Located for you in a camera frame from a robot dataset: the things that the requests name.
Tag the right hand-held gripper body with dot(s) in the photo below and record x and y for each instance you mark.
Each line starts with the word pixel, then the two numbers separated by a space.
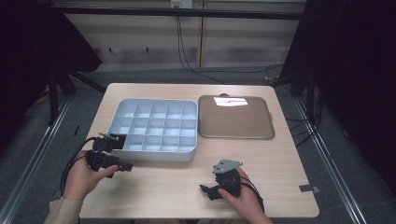
pixel 229 182

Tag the metal floor rail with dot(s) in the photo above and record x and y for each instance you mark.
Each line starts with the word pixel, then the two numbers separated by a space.
pixel 330 161
pixel 34 161

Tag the person's right hand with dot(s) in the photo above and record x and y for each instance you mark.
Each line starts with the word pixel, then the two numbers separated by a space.
pixel 249 205

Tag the small black floor piece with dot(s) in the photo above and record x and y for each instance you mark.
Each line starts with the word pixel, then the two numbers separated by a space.
pixel 76 130

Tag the black horizontal bar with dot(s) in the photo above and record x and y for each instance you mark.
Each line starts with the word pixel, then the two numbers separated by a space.
pixel 174 13

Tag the person's left hand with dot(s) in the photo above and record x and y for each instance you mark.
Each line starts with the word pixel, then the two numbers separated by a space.
pixel 81 182

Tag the dark curtain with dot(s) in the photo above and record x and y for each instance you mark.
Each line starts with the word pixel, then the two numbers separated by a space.
pixel 28 56
pixel 358 77

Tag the black metal stand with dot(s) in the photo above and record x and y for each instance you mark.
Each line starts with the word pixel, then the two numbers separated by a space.
pixel 53 96

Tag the grey tape piece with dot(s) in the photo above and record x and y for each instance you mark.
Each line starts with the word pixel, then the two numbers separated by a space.
pixel 308 188

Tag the light blue divided storage box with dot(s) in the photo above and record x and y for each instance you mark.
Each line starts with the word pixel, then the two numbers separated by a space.
pixel 158 127

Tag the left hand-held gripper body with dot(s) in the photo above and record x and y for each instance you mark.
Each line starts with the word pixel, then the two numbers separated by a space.
pixel 101 158

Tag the brown square tray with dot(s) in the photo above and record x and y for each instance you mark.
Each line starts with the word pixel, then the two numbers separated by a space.
pixel 235 121

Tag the white wall socket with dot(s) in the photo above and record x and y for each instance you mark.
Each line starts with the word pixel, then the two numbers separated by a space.
pixel 182 3

